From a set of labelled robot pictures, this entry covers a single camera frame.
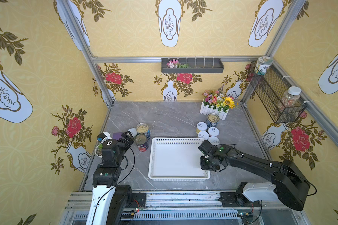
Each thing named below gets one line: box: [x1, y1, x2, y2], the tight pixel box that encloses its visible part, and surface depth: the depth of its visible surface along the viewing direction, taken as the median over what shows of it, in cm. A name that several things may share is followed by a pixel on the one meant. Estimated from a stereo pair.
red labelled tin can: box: [134, 134, 149, 152], surface depth 89 cm
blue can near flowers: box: [206, 112, 220, 130], surface depth 99 cm
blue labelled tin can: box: [136, 122, 151, 141], surface depth 94 cm
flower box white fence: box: [199, 90, 236, 121], surface depth 103 cm
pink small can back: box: [207, 126, 220, 137], surface depth 97 cm
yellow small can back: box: [196, 121, 208, 131], surface depth 100 cm
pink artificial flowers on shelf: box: [166, 59, 189, 69], surface depth 89 cm
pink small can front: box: [207, 135, 221, 146], surface depth 92 cm
